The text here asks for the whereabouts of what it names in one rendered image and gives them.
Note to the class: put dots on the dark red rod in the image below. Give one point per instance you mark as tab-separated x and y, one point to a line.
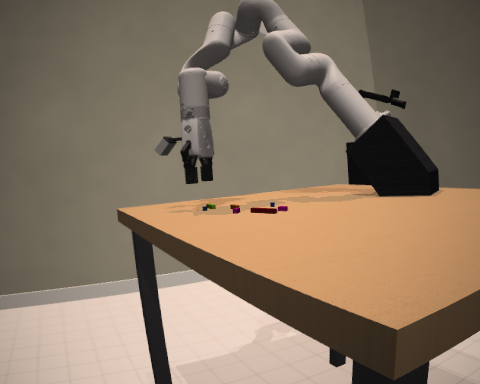
264	210

